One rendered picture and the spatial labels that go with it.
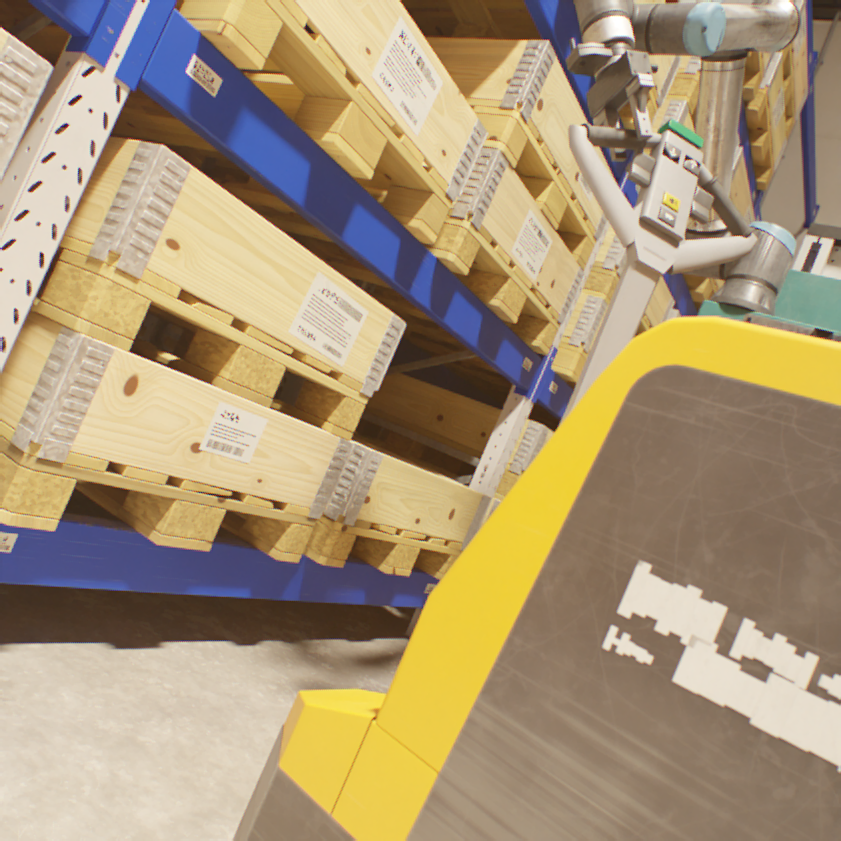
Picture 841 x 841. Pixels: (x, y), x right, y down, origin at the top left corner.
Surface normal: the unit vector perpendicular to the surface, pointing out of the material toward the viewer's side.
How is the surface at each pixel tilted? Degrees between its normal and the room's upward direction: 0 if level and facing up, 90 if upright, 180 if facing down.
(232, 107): 90
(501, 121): 90
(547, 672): 90
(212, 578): 90
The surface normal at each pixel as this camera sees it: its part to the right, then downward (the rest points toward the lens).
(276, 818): -0.55, -0.26
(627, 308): 0.26, 0.07
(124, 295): 0.79, 0.32
